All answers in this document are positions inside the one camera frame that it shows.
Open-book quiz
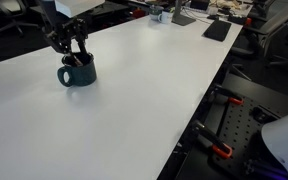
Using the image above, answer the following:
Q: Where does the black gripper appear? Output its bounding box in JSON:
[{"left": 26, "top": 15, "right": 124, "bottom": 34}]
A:
[{"left": 45, "top": 18, "right": 88, "bottom": 66}]

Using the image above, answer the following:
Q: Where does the red and white marker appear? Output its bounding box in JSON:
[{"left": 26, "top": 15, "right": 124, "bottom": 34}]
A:
[{"left": 73, "top": 55, "right": 83, "bottom": 67}]

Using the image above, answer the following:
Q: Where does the dark green ceramic mug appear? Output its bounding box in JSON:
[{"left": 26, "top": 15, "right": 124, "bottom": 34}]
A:
[{"left": 57, "top": 52, "right": 97, "bottom": 87}]

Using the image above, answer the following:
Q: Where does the black side desk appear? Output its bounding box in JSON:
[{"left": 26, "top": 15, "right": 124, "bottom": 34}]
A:
[{"left": 29, "top": 0, "right": 132, "bottom": 41}]

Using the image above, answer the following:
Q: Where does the left black office chair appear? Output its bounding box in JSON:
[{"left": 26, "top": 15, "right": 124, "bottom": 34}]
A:
[{"left": 0, "top": 0, "right": 39, "bottom": 36}]

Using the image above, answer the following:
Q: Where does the grey-green bowl mug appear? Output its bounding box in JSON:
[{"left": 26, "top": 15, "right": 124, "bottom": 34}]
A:
[{"left": 149, "top": 5, "right": 163, "bottom": 21}]

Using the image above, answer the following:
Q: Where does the white mug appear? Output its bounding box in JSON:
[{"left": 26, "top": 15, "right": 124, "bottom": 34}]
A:
[{"left": 158, "top": 11, "right": 173, "bottom": 24}]

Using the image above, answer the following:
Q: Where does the grey monitor stand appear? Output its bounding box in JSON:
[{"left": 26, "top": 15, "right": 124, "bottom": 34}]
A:
[{"left": 172, "top": 0, "right": 195, "bottom": 26}]

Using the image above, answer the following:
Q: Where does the black mouse pad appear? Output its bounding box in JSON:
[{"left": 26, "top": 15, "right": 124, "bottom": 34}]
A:
[{"left": 203, "top": 20, "right": 231, "bottom": 42}]

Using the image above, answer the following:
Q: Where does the lower black orange clamp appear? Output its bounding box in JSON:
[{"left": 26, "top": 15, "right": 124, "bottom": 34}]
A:
[{"left": 192, "top": 120, "right": 233, "bottom": 159}]

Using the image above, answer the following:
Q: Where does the black orange clamp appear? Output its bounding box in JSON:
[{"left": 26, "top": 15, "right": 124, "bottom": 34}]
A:
[
  {"left": 212, "top": 84, "right": 244, "bottom": 105},
  {"left": 192, "top": 120, "right": 233, "bottom": 159}
]

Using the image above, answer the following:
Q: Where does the upper black orange clamp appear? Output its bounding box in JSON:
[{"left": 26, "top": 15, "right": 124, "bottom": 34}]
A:
[{"left": 212, "top": 84, "right": 244, "bottom": 105}]

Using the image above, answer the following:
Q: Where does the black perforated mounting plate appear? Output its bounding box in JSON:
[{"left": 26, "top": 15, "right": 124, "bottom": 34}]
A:
[{"left": 211, "top": 96, "right": 286, "bottom": 180}]

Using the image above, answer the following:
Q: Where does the right grey office chair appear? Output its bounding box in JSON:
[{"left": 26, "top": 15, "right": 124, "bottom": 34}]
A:
[{"left": 230, "top": 0, "right": 288, "bottom": 80}]

